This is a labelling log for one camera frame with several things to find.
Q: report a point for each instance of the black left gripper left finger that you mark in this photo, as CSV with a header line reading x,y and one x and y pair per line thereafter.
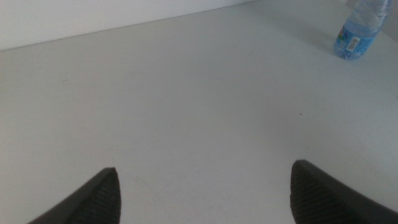
x,y
99,199

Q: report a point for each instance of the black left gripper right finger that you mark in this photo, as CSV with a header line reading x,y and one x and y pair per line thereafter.
x,y
317,196

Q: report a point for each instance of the clear water bottle blue cap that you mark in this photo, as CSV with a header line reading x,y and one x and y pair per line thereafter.
x,y
357,34

